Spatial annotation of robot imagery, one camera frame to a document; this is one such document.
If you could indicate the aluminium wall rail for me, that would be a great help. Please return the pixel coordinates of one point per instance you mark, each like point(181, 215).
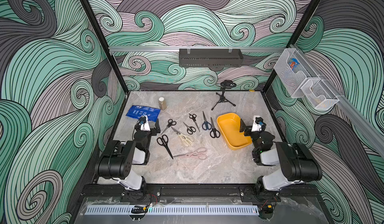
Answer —
point(189, 48)
point(375, 138)

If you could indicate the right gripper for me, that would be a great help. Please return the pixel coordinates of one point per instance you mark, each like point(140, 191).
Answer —
point(247, 129)

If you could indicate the pink scissors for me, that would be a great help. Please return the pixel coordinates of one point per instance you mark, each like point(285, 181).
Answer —
point(199, 153)

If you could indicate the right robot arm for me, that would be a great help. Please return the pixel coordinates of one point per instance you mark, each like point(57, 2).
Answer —
point(296, 163)

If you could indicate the small clear wall bin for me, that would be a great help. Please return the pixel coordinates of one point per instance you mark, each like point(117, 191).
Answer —
point(319, 94)

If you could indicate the aluminium wall rail right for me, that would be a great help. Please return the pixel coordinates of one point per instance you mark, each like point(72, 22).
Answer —
point(375, 138)

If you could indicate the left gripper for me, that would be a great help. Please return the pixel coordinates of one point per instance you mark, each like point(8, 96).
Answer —
point(152, 131)

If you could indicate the black mini tripod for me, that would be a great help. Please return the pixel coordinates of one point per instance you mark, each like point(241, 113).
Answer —
point(226, 84)

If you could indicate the yellow storage box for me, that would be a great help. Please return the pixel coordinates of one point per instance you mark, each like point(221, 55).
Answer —
point(229, 125)

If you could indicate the cream kitchen scissors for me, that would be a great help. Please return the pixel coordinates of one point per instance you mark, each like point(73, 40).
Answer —
point(186, 140)

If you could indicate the black wall shelf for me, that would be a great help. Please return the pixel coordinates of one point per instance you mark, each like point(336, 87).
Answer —
point(212, 58)

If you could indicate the blue handled scissors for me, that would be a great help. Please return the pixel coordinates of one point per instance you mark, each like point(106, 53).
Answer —
point(206, 125)

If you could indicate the large clear wall bin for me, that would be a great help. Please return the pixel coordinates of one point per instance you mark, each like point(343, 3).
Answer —
point(291, 68)

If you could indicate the aluminium wall rail back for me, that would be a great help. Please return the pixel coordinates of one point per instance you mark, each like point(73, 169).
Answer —
point(189, 48)

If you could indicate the blue snack bag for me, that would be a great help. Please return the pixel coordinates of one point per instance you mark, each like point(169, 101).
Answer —
point(136, 111)

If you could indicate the large black scissors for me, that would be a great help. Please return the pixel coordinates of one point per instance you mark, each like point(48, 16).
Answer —
point(163, 141)

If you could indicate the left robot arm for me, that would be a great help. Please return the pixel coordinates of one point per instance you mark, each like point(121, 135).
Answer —
point(115, 163)

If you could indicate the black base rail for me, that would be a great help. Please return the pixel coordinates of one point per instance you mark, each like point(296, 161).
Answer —
point(169, 192)

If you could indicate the small black scissors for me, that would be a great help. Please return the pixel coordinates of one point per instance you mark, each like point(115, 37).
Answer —
point(194, 118)
point(190, 129)
point(171, 123)

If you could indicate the small spice bottle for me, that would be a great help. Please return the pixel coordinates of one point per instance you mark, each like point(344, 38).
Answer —
point(162, 103)

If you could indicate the white slotted cable duct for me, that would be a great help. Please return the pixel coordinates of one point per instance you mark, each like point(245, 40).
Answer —
point(215, 210)

